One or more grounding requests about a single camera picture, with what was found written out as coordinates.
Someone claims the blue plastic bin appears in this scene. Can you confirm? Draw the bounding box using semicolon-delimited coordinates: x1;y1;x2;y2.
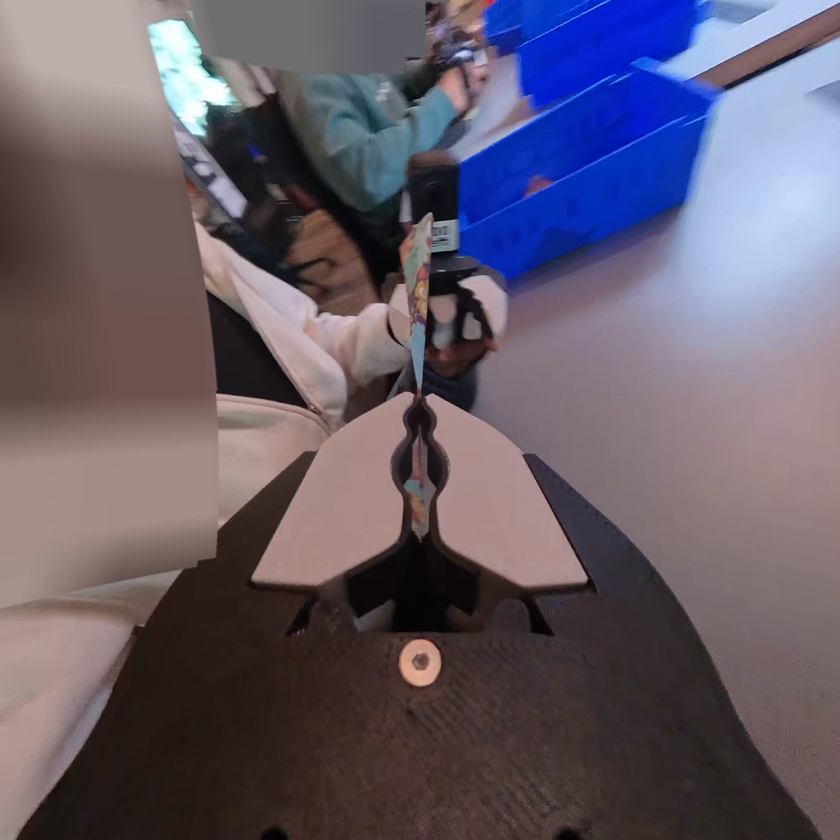
456;58;721;227
459;115;713;282
484;0;715;111

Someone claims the person's black shirt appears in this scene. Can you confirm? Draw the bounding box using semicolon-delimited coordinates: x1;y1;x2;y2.
206;292;311;409

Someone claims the colourful printed paper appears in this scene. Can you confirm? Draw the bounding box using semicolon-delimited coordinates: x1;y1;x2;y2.
391;213;435;540

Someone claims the bright screen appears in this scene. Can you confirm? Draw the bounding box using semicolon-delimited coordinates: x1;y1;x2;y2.
147;18;236;137

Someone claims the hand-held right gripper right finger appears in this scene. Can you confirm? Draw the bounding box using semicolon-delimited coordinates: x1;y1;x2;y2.
422;394;589;588

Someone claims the person's left hand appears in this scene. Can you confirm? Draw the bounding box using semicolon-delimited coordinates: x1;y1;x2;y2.
425;340;496;382

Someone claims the person's white jacket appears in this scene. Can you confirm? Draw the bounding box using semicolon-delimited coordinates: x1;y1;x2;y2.
0;392;337;840

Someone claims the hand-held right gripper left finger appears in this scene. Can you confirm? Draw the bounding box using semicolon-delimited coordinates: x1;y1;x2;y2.
251;392;421;588

